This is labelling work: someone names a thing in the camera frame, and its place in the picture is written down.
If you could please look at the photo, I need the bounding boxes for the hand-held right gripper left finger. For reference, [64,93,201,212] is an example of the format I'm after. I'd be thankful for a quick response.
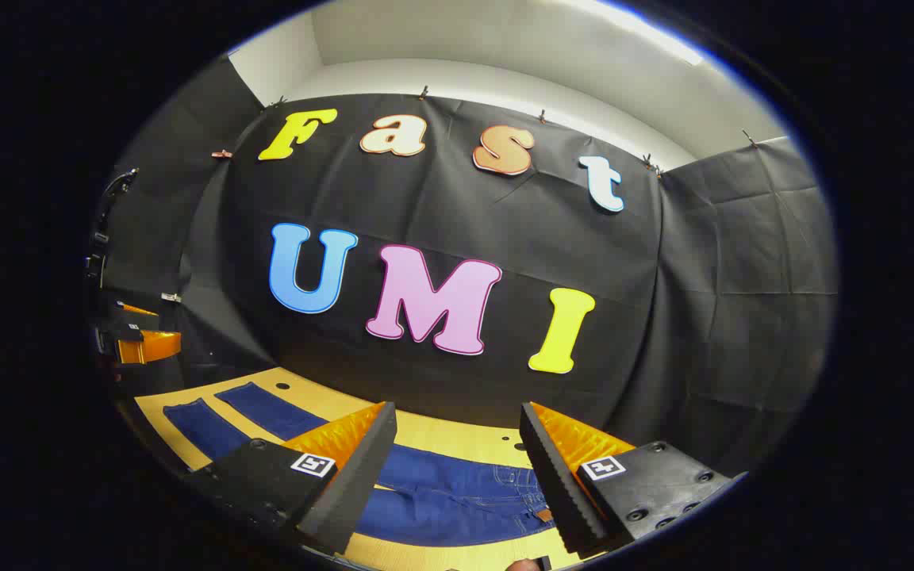
[186,401,398,556]

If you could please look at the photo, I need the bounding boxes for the black backdrop cloth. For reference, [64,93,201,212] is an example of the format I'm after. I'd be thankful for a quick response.
[88,56,839,477]

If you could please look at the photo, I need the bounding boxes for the blue denim jeans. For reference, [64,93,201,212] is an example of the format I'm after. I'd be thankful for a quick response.
[162,382,557,548]

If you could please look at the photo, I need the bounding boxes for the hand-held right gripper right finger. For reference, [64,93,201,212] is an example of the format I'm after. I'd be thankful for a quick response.
[519,401,748,556]

